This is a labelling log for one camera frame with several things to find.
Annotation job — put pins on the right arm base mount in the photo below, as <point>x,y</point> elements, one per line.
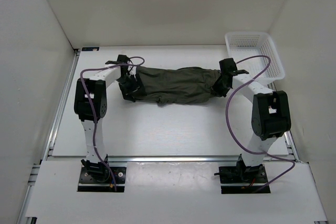
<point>242,179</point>

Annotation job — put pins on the small blue label sticker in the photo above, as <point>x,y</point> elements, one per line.
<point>90,48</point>

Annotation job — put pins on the white perforated plastic basket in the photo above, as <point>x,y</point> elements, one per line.
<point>254,51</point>

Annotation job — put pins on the aluminium front rail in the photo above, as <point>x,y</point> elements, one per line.
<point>122,159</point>

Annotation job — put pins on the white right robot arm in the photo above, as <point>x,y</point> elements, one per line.
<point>270,116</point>

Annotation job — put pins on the olive green shorts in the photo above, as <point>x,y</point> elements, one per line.
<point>190,85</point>

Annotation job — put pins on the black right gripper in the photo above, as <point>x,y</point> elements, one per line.
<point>216,88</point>

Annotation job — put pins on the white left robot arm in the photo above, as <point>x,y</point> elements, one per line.
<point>91,106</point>

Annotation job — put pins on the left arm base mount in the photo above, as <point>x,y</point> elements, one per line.
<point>97,178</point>

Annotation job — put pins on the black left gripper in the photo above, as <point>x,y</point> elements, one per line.
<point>126,92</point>

